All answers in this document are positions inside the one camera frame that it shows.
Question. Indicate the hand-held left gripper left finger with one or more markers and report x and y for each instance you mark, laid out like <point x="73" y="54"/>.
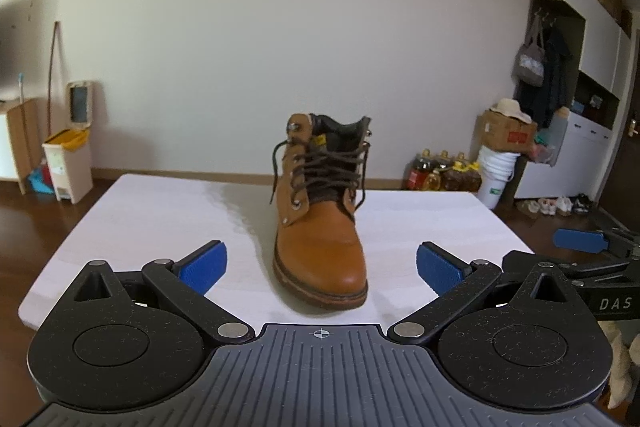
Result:
<point x="205" y="264"/>

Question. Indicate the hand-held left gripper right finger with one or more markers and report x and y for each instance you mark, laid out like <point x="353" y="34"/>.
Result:
<point x="440" y="267"/>

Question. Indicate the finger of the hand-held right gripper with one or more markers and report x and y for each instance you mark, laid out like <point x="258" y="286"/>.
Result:
<point x="610" y="272"/>
<point x="580" y="241"/>

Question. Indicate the tan leather boot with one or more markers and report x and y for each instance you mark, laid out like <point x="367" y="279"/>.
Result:
<point x="320" y="257"/>

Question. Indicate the brown shoelace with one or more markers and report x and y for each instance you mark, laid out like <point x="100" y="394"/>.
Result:
<point x="325" y="165"/>

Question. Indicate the row of shoes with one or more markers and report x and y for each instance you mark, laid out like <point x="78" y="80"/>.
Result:
<point x="555" y="205"/>

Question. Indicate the person's right hand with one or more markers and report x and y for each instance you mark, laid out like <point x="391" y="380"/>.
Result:
<point x="620" y="367"/>

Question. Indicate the dark wooden door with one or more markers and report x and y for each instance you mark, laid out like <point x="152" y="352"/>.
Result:
<point x="627" y="167"/>

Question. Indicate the row of cooking oil bottles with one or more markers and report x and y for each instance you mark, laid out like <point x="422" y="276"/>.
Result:
<point x="442" y="177"/>

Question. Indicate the white plastic bucket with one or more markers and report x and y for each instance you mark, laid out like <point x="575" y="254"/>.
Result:
<point x="495" y="182"/>

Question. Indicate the red-label cardboard box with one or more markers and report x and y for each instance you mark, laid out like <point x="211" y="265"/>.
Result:
<point x="505" y="132"/>

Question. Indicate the cream sun hat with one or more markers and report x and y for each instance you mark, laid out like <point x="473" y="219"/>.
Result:
<point x="510" y="108"/>

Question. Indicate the dark hanging jacket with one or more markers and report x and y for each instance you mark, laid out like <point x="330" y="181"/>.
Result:
<point x="555" y="77"/>

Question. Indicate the white trash bin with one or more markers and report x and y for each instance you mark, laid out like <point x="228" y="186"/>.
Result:
<point x="67" y="167"/>

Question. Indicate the grey tote bag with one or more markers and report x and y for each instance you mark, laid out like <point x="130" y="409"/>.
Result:
<point x="530" y="67"/>

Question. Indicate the tall white cabinet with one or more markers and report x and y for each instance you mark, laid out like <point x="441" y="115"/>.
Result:
<point x="595" y="37"/>

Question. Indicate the white wooden sideboard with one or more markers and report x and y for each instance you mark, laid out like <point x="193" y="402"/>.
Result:
<point x="25" y="142"/>

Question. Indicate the wooden broom stick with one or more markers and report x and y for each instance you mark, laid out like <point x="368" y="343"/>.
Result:
<point x="52" y="72"/>

